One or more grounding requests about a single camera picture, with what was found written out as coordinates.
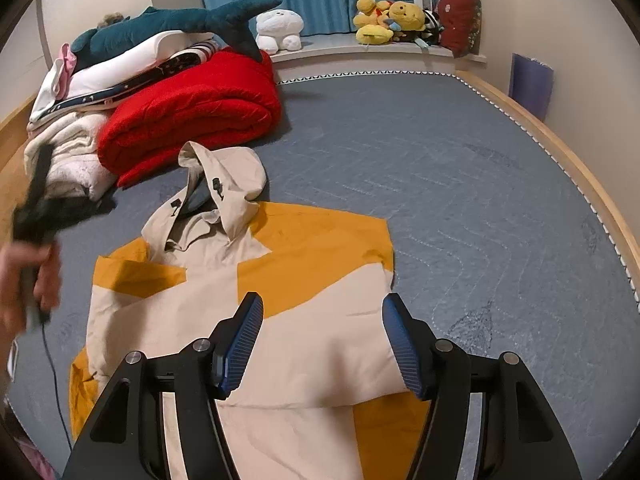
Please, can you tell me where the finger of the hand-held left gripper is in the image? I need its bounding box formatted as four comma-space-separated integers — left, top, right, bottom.
50, 197, 118, 223
29, 144, 53, 202

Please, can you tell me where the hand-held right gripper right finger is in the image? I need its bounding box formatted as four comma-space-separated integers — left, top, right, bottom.
381, 292, 583, 480

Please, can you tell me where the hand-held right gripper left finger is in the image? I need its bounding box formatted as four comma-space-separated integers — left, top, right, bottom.
62, 292, 265, 480

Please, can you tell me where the beige and yellow hooded jacket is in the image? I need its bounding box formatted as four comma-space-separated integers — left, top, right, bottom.
67, 141, 436, 480

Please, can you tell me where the person's left hand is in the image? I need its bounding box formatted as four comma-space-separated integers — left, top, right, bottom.
0, 242, 62, 333

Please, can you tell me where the cream folded fleece blanket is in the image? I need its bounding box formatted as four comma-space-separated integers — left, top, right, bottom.
24, 110, 118, 201

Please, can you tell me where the white and pink folded quilt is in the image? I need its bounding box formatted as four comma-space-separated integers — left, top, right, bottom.
30, 42, 81, 126

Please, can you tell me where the navy star-print cloth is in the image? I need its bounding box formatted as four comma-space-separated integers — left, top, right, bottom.
27, 40, 223, 123

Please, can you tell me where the white wardrobe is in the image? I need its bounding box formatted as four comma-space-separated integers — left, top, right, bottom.
0, 0, 51, 126

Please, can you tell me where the red folded blanket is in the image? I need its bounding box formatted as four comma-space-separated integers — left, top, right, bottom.
97, 47, 282, 188

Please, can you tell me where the white pillow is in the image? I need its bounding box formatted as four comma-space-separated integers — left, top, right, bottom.
65, 30, 216, 98

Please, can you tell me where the grey quilted mattress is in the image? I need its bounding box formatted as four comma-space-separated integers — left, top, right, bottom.
5, 72, 640, 480

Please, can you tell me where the brown fluffy plush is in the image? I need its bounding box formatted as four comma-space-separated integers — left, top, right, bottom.
96, 11, 132, 29

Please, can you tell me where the dark teal shark plush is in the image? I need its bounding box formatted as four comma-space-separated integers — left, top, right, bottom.
70, 0, 283, 63

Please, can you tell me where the white plush toy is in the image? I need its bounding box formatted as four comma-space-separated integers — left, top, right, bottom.
255, 9, 306, 56

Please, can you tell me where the white window ledge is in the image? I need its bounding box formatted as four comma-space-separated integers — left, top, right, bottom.
270, 40, 488, 78

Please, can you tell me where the yellow duck plush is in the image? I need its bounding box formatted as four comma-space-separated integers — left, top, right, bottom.
356, 24, 396, 46
354, 0, 392, 28

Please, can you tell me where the black and white striped plush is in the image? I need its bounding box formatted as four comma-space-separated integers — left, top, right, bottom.
422, 9, 443, 41

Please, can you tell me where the yellow bear plush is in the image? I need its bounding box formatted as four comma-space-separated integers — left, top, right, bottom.
387, 1, 427, 36

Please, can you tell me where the dark red cushion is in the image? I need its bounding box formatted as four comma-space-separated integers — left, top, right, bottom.
434, 0, 483, 58

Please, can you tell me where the wooden bed frame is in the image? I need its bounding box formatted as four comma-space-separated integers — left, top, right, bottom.
0, 67, 640, 306

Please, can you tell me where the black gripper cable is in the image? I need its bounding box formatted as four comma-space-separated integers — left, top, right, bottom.
41, 317, 75, 451

